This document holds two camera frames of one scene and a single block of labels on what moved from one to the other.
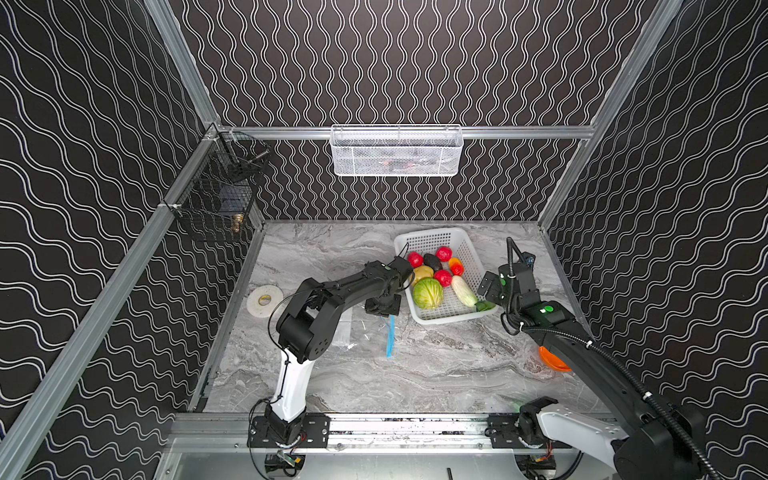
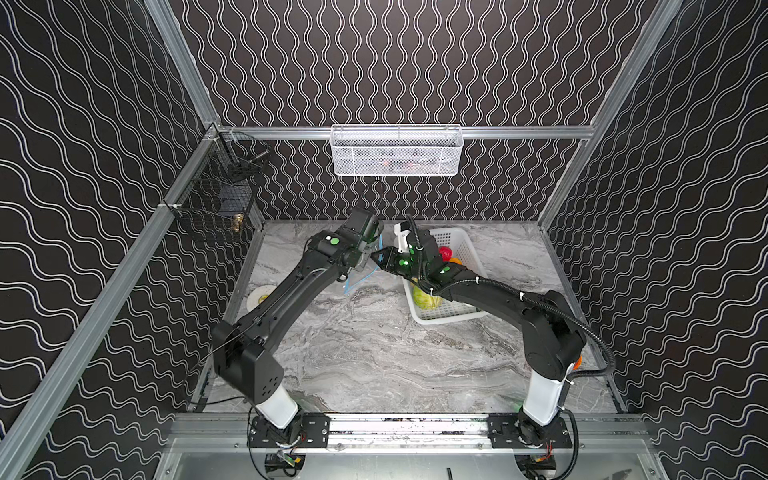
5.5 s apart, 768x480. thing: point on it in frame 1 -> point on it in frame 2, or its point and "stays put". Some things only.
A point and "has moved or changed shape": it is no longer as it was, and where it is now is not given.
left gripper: [383, 303] -> [365, 241]
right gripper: [491, 287] -> [395, 260]
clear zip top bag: [366, 335] has moved or changed shape
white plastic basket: [452, 306] stays put
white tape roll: [263, 300] stays put
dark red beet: [443, 254] stays put
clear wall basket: [397, 150] stays put
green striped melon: [428, 294] stays put
